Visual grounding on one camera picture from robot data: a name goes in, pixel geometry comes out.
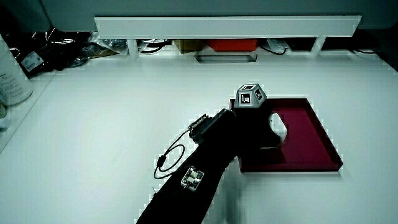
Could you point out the orange box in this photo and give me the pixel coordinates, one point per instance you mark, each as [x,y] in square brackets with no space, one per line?
[232,44]

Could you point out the small clear sensor box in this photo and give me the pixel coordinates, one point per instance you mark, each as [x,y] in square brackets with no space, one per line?
[192,178]

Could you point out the brown cardboard box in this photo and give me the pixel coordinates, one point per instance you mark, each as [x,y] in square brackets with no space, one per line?
[188,45]

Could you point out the black wrist sensor module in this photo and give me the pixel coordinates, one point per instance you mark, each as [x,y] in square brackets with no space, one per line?
[200,127]

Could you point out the black bag with white label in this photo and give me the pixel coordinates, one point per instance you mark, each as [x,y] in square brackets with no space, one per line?
[49,53]

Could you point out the white cylindrical container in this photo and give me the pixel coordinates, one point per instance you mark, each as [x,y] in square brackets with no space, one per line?
[11,81]

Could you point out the dark red tray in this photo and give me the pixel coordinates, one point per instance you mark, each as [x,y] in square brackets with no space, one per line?
[308,140]

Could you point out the person's right hand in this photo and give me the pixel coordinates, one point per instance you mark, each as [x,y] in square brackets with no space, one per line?
[253,124]

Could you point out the small clear plastic bag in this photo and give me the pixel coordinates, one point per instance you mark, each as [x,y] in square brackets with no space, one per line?
[277,43]

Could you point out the white socket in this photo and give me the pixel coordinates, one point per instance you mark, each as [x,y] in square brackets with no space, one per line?
[279,126]

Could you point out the grey flat tray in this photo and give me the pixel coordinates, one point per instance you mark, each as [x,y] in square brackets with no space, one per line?
[226,58]

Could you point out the person's right forearm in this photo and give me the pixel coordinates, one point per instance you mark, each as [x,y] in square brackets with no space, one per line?
[199,161]

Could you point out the white shelf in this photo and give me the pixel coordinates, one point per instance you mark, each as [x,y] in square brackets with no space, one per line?
[227,27]

